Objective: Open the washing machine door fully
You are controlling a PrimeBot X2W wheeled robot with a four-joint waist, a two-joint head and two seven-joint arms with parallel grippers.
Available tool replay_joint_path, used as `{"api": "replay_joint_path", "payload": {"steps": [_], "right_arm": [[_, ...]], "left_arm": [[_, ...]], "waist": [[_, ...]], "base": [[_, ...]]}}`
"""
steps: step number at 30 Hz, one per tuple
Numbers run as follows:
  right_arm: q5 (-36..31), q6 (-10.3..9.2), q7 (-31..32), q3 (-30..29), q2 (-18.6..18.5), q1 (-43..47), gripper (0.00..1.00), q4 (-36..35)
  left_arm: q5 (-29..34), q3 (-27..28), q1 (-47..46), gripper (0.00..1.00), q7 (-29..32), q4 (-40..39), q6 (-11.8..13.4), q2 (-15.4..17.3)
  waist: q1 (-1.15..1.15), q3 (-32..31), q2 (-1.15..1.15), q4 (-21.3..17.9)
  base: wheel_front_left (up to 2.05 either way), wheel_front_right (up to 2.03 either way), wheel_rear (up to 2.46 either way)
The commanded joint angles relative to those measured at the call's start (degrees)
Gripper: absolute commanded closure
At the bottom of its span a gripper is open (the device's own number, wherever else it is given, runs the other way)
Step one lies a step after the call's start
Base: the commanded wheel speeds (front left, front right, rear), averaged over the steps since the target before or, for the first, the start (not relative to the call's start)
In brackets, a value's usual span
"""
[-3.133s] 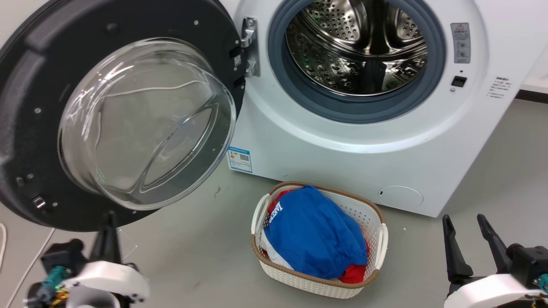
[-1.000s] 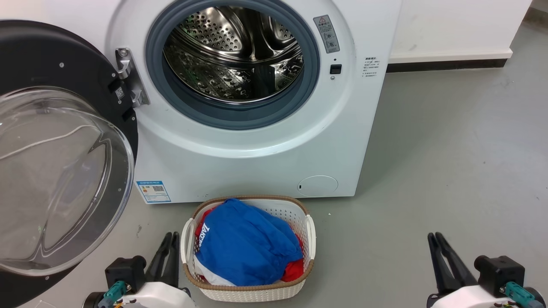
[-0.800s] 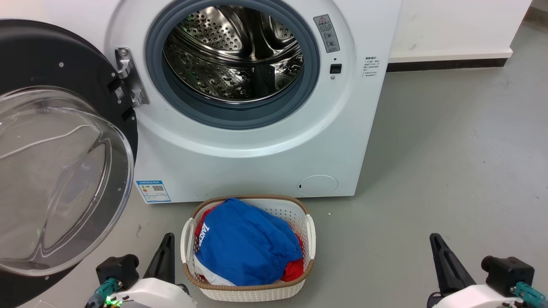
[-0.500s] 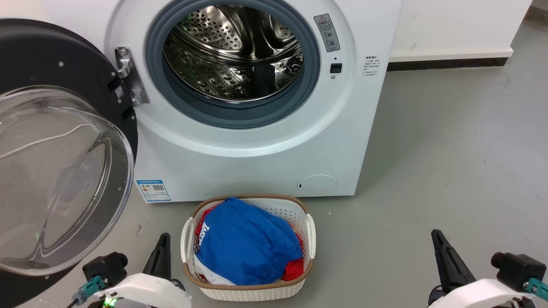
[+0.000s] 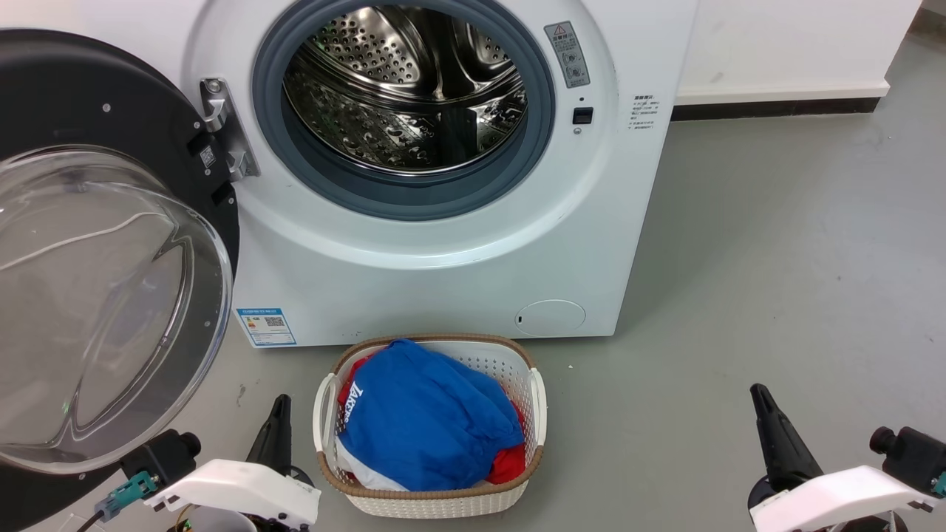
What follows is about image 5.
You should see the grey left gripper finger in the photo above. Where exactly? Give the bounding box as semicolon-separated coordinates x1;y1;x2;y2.
246;394;293;477

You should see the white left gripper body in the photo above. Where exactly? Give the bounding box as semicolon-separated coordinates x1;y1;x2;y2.
143;458;322;530

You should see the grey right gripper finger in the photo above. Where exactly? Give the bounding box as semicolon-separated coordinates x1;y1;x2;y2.
750;383;826;492

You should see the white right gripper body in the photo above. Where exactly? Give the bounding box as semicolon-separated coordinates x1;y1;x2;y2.
748;465;939;532

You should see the round dark washing machine door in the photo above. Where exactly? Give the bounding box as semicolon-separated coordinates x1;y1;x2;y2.
0;28;241;532

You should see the white front-load washing machine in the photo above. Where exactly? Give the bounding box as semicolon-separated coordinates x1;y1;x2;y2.
0;0;699;348

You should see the metal door hinge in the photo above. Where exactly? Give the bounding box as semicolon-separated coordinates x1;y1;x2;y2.
200;78;261;182

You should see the blue energy label sticker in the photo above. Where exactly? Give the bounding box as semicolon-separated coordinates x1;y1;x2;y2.
235;307;298;348

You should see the blue Lakers garment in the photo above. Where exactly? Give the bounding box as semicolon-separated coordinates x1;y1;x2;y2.
336;338;524;492

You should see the red garment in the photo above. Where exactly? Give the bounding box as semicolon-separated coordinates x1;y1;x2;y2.
338;355;528;485

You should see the white perforated laundry basket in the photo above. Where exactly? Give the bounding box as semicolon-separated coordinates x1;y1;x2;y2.
313;332;548;518

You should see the round white filter cover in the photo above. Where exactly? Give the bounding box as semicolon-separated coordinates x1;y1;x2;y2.
515;299;586;338

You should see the black baseboard strip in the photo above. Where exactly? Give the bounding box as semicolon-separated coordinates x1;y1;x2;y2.
671;96;891;123

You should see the stainless steel drum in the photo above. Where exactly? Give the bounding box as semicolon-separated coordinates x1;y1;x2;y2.
283;6;529;177

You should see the grey warning sticker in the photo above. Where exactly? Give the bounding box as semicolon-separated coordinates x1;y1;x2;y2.
545;21;591;89

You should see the teal left camera connector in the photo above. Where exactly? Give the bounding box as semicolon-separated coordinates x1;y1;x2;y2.
95;473;160;522

